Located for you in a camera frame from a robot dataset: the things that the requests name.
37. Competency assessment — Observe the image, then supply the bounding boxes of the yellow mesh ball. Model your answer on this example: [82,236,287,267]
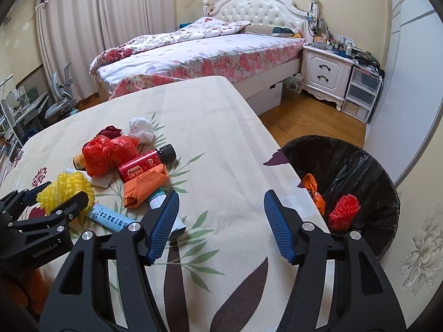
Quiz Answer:
[36,172,95,215]

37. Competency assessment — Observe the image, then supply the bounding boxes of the light blue tube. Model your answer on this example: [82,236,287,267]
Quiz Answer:
[86,203,134,232]

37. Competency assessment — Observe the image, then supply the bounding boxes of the yellow can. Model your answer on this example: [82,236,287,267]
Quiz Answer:
[73,154,86,171]

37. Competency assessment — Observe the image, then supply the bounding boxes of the red plastic bag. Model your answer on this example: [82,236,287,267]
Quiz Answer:
[82,135,139,177]

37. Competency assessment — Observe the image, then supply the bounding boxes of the orange paper package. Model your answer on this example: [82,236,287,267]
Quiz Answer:
[124,164,169,208]

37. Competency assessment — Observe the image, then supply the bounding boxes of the dark red satin cloth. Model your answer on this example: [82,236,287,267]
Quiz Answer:
[97,125,122,139]

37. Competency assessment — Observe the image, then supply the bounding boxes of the white plastic bag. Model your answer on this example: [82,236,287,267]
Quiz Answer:
[128,117,154,144]

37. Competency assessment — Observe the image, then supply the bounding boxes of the red bottle black cap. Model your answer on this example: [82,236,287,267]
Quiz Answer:
[118,144,176,183]

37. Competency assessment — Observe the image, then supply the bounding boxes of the white blue toothpaste tube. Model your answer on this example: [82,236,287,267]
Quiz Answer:
[149,187,186,241]

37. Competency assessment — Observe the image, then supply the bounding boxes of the black lined trash bin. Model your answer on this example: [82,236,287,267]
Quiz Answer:
[283,135,400,259]

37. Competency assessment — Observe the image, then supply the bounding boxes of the red mesh ball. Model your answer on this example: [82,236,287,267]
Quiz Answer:
[328,194,360,232]

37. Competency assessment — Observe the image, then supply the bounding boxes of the cluttered desk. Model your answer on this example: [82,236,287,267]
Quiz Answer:
[1,74,49,161]

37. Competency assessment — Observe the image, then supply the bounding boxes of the grey desk chair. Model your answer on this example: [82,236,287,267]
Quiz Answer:
[45,63,78,124]

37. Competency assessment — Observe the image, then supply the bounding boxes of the floral beige bed cover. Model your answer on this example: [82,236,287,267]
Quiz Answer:
[1,76,324,331]

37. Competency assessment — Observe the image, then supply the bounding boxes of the orange plastic bag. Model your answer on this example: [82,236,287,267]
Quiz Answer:
[299,173,326,216]

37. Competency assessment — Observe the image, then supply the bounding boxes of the beige curtain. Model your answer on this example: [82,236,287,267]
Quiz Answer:
[36,0,176,100]

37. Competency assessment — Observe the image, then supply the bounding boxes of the white sliding wardrobe door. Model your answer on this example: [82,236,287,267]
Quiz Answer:
[364,0,442,185]

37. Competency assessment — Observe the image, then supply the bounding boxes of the plastic drawer unit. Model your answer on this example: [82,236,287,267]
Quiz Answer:
[342,64,383,124]

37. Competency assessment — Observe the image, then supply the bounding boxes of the white storage box under bed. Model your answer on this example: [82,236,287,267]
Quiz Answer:
[246,82,283,116]

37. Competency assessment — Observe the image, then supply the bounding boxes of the white nightstand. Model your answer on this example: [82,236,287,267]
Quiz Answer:
[300,45,354,112]

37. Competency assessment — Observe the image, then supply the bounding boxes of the floral duvet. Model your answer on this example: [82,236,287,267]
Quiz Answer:
[89,17,251,75]

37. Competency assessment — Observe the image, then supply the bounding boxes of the white tufted bed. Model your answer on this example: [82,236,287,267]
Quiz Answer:
[91,0,314,99]

